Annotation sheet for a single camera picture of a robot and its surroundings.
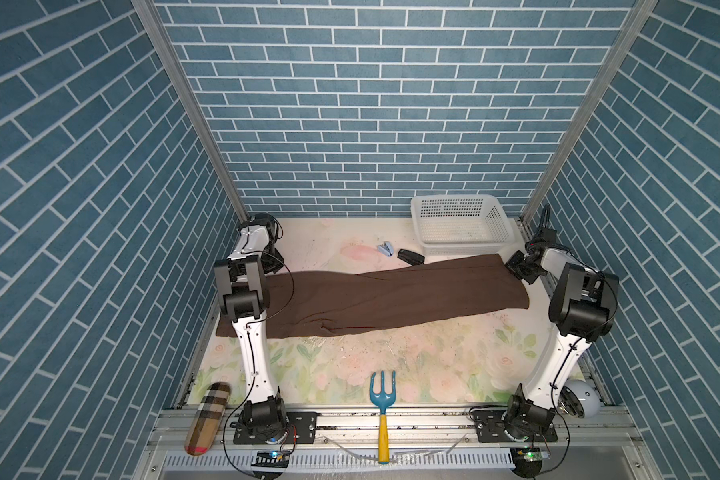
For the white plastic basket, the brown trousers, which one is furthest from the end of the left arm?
the white plastic basket

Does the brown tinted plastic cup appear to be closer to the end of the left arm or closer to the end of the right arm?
the end of the left arm

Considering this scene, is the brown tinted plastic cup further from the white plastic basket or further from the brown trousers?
the white plastic basket

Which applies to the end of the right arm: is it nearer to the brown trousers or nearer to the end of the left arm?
the brown trousers

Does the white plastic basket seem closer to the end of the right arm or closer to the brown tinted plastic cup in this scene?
the end of the right arm

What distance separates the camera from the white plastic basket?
3.55 ft

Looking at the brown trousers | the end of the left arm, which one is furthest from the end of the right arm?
the end of the left arm

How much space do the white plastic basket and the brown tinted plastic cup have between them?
0.73m

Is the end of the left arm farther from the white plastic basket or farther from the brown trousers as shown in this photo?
the white plastic basket

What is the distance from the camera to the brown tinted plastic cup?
0.71 m
